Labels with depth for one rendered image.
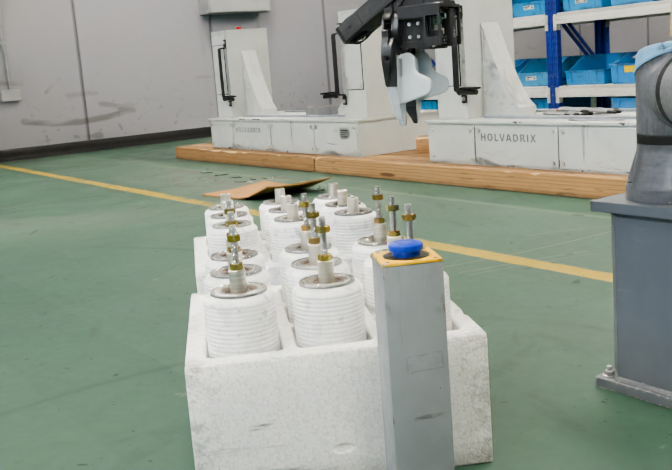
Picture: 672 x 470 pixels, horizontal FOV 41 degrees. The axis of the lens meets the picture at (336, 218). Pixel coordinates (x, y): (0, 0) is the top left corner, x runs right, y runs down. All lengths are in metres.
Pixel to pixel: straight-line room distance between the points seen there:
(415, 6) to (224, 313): 0.46
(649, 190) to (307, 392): 0.59
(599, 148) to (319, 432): 2.33
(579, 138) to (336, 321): 2.33
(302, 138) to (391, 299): 3.87
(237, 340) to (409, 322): 0.26
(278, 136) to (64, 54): 2.91
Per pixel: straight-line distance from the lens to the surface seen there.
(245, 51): 5.69
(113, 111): 7.67
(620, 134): 3.29
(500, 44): 3.98
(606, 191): 3.26
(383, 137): 4.51
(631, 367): 1.47
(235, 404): 1.16
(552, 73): 7.00
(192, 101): 7.95
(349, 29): 1.21
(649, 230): 1.39
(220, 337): 1.17
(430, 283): 1.01
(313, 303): 1.17
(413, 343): 1.03
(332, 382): 1.16
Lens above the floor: 0.54
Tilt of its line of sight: 10 degrees down
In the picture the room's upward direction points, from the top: 4 degrees counter-clockwise
